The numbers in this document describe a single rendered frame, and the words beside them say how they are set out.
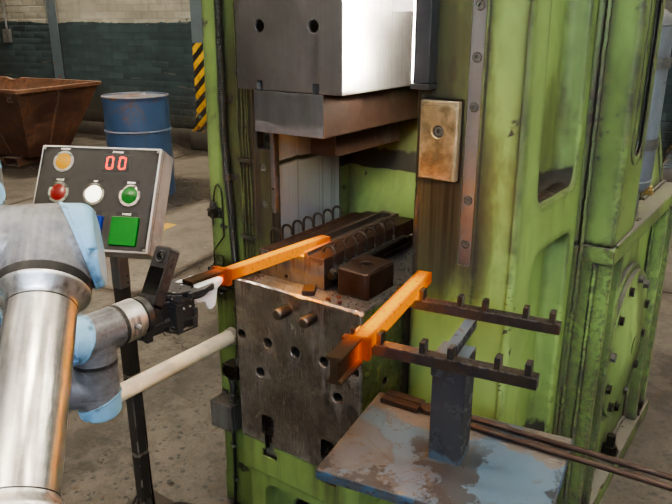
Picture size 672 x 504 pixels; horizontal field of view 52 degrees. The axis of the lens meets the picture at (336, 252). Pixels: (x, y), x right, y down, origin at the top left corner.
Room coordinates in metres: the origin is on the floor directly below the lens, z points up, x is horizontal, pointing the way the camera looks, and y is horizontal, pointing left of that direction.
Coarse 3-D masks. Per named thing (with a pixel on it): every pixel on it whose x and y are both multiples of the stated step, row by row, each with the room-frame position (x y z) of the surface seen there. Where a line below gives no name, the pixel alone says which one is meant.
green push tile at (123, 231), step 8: (112, 216) 1.69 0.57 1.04; (112, 224) 1.68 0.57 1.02; (120, 224) 1.68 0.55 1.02; (128, 224) 1.68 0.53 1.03; (136, 224) 1.67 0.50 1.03; (112, 232) 1.67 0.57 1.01; (120, 232) 1.67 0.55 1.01; (128, 232) 1.67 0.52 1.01; (136, 232) 1.66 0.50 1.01; (112, 240) 1.66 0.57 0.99; (120, 240) 1.66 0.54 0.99; (128, 240) 1.65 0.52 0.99; (136, 240) 1.66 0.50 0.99
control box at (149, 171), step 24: (48, 168) 1.80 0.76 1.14; (72, 168) 1.79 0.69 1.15; (96, 168) 1.78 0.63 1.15; (144, 168) 1.75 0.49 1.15; (168, 168) 1.80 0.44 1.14; (48, 192) 1.76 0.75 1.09; (72, 192) 1.75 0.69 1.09; (120, 192) 1.73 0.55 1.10; (144, 192) 1.72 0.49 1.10; (168, 192) 1.79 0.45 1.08; (120, 216) 1.70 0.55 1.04; (144, 216) 1.69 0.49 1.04; (144, 240) 1.66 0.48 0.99
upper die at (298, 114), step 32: (256, 96) 1.62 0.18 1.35; (288, 96) 1.56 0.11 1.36; (320, 96) 1.51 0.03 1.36; (352, 96) 1.60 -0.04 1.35; (384, 96) 1.71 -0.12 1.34; (416, 96) 1.84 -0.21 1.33; (256, 128) 1.62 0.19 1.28; (288, 128) 1.56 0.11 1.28; (320, 128) 1.51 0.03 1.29; (352, 128) 1.60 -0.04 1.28
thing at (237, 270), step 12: (312, 240) 1.59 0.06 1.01; (324, 240) 1.61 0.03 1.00; (276, 252) 1.48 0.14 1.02; (288, 252) 1.50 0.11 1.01; (300, 252) 1.53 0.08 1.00; (240, 264) 1.39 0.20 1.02; (252, 264) 1.40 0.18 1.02; (264, 264) 1.43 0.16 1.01; (192, 276) 1.29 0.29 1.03; (204, 276) 1.29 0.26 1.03; (216, 276) 1.31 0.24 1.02; (228, 276) 1.32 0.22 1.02; (240, 276) 1.36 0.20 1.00
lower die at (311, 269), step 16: (336, 224) 1.80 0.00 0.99; (368, 224) 1.76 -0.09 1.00; (400, 224) 1.79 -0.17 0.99; (288, 240) 1.68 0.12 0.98; (336, 240) 1.63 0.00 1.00; (352, 240) 1.65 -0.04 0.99; (368, 240) 1.66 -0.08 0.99; (304, 256) 1.54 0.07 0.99; (320, 256) 1.52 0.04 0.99; (336, 256) 1.54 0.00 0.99; (352, 256) 1.60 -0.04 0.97; (384, 256) 1.72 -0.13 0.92; (272, 272) 1.60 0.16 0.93; (288, 272) 1.57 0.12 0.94; (304, 272) 1.54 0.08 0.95; (320, 272) 1.51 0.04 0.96; (320, 288) 1.51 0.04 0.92
